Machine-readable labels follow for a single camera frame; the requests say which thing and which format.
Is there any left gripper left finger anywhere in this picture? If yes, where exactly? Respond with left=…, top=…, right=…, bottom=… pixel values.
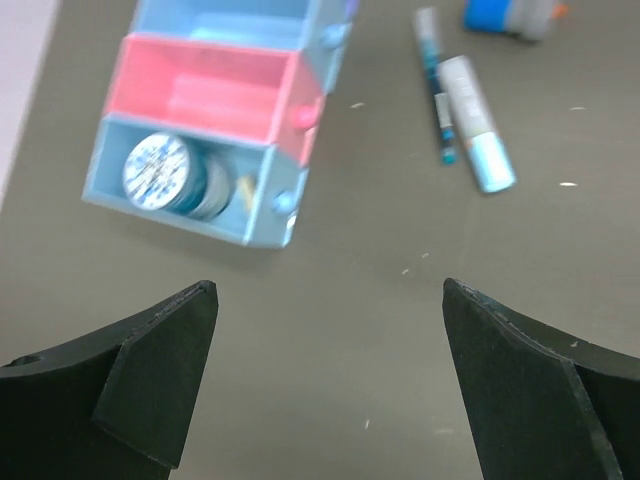
left=1, top=281, right=218, bottom=479

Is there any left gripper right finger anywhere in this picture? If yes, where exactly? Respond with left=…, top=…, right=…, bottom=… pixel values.
left=442, top=278, right=639, bottom=479

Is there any blue slime jar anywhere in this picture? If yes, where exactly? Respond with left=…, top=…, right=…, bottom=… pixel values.
left=122, top=132, right=232, bottom=219

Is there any beige eraser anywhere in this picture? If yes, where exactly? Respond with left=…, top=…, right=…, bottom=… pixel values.
left=236, top=175, right=257, bottom=214

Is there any light blue highlighter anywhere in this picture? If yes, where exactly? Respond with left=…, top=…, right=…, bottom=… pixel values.
left=438, top=55, right=517, bottom=194

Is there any pink drawer box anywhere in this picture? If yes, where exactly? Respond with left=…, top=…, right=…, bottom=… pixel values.
left=104, top=34, right=326, bottom=166

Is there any purple drawer box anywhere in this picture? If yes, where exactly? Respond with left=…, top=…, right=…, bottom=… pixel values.
left=345, top=0, right=360, bottom=18

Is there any grey blue glue stick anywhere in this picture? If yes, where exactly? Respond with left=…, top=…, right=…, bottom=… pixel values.
left=463, top=0, right=566, bottom=42

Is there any dark blue pen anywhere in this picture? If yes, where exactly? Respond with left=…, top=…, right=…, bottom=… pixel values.
left=412, top=6, right=457, bottom=164

